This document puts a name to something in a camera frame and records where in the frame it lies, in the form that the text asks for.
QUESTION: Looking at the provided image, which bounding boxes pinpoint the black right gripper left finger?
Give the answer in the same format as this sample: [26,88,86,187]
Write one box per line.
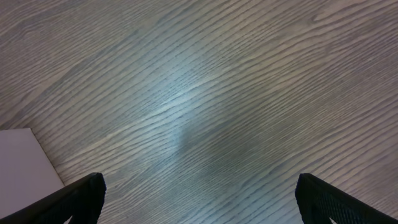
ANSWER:
[1,172,106,224]

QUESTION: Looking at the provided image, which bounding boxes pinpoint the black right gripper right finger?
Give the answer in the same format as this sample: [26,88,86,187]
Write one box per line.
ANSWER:
[295,173,397,224]

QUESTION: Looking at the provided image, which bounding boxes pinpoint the white cardboard box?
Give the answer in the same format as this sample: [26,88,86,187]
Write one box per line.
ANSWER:
[0,128,64,218]

